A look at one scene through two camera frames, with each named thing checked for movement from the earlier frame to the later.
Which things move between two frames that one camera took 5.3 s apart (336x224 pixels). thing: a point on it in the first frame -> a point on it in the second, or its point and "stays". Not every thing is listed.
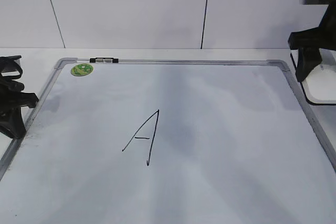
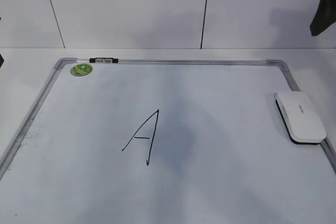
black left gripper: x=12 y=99 -> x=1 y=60
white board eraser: x=319 y=88 -> x=300 y=117
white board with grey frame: x=170 y=141 stays
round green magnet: x=81 y=70 stays
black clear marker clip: x=104 y=60 stays
